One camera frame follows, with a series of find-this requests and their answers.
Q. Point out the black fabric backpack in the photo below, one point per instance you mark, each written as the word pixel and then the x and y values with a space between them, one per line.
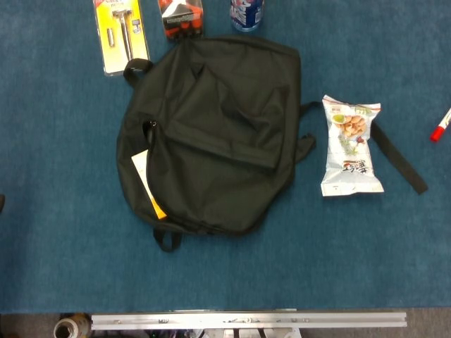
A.
pixel 218 141

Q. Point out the aluminium profile rail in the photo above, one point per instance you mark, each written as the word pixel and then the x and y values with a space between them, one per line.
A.
pixel 246 320

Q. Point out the yellow and white Lexicon book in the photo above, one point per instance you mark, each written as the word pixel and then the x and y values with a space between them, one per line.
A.
pixel 158 210

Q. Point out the tape roll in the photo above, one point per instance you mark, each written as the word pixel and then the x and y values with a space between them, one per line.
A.
pixel 72 321

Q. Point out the razor in yellow blister pack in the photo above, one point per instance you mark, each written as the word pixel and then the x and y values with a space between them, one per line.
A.
pixel 104 35

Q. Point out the white nut snack bag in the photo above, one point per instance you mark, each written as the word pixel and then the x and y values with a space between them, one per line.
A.
pixel 349 158

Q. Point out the red whiteboard marker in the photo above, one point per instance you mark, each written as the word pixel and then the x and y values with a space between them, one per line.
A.
pixel 438 134

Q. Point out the clear jar with red-black items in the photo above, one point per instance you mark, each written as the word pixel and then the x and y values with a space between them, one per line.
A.
pixel 183 24

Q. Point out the blue drink bottle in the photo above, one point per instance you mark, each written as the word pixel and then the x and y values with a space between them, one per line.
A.
pixel 246 17

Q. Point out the blue carpet table cover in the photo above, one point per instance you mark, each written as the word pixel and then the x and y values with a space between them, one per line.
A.
pixel 105 281

